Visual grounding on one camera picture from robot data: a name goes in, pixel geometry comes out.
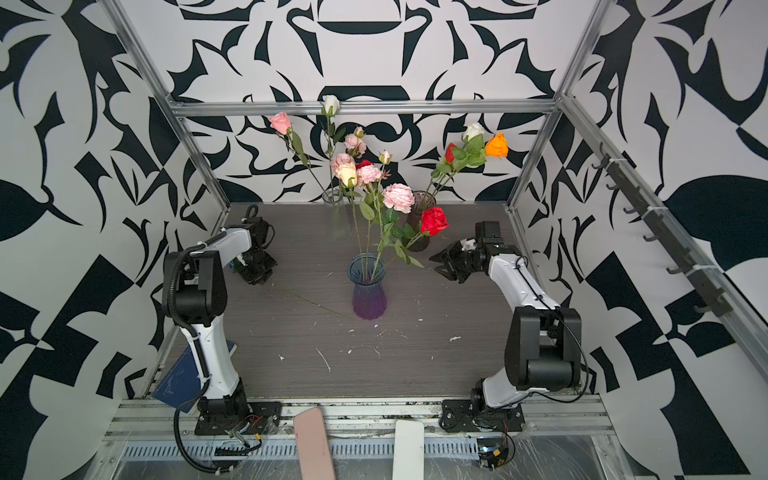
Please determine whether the dark red glass vase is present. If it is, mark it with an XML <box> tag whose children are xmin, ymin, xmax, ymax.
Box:
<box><xmin>403</xmin><ymin>190</ymin><xmax>436</xmax><ymax>252</ymax></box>

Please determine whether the clear glass vase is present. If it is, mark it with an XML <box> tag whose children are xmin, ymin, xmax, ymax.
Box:
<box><xmin>322</xmin><ymin>186</ymin><xmax>351</xmax><ymax>242</ymax></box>

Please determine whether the blue purple glass vase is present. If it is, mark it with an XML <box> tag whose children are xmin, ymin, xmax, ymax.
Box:
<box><xmin>347</xmin><ymin>253</ymin><xmax>387</xmax><ymax>321</ymax></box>

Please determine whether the white rose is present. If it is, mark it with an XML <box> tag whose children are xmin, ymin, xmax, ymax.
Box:
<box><xmin>447</xmin><ymin>123</ymin><xmax>486</xmax><ymax>184</ymax></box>
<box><xmin>322</xmin><ymin>95</ymin><xmax>340</xmax><ymax>203</ymax></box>

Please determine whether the orange rose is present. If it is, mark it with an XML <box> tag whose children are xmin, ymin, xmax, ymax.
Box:
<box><xmin>482</xmin><ymin>133</ymin><xmax>509</xmax><ymax>166</ymax></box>

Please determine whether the cream peach rose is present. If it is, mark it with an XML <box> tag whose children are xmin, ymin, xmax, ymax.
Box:
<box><xmin>337</xmin><ymin>163</ymin><xmax>364</xmax><ymax>255</ymax></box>

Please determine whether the pink rose single stem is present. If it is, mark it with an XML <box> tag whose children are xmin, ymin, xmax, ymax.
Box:
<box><xmin>268</xmin><ymin>112</ymin><xmax>326</xmax><ymax>192</ymax></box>

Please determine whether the pink spray roses stem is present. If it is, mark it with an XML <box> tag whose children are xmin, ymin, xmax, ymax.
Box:
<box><xmin>333</xmin><ymin>126</ymin><xmax>367</xmax><ymax>181</ymax></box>

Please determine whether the pink carnation stem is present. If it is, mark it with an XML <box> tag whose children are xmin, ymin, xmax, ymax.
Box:
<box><xmin>355</xmin><ymin>152</ymin><xmax>415</xmax><ymax>261</ymax></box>

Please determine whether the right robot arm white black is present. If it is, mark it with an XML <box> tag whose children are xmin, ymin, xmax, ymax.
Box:
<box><xmin>430</xmin><ymin>221</ymin><xmax>589</xmax><ymax>412</ymax></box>

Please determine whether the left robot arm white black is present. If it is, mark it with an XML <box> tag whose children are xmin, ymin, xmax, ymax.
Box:
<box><xmin>161</xmin><ymin>204</ymin><xmax>277</xmax><ymax>476</ymax></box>

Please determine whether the blue book yellow label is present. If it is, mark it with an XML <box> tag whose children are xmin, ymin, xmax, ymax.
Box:
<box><xmin>151</xmin><ymin>346</ymin><xmax>202</xmax><ymax>413</ymax></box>

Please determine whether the small circuit board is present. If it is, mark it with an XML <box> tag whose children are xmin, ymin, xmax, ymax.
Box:
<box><xmin>477</xmin><ymin>435</ymin><xmax>516</xmax><ymax>471</ymax></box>

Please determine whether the pink flat paddle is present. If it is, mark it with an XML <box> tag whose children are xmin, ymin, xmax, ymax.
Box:
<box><xmin>293</xmin><ymin>407</ymin><xmax>336</xmax><ymax>480</ymax></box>

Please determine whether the white flat paddle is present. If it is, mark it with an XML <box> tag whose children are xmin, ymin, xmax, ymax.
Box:
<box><xmin>392</xmin><ymin>420</ymin><xmax>425</xmax><ymax>480</ymax></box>

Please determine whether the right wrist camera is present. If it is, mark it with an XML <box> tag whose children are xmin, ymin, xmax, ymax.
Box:
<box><xmin>460</xmin><ymin>238</ymin><xmax>477</xmax><ymax>252</ymax></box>

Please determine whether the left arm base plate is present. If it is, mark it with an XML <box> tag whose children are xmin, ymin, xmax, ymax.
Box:
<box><xmin>194</xmin><ymin>401</ymin><xmax>283</xmax><ymax>436</ymax></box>

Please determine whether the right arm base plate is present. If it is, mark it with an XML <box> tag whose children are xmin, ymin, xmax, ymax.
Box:
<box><xmin>438</xmin><ymin>399</ymin><xmax>526</xmax><ymax>433</ymax></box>

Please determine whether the aluminium frame rail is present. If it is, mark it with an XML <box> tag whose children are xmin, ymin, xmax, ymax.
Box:
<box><xmin>170</xmin><ymin>99</ymin><xmax>556</xmax><ymax>118</ymax></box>

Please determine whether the wall hook rack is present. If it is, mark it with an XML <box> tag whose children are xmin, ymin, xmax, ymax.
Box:
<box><xmin>594</xmin><ymin>142</ymin><xmax>734</xmax><ymax>317</ymax></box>

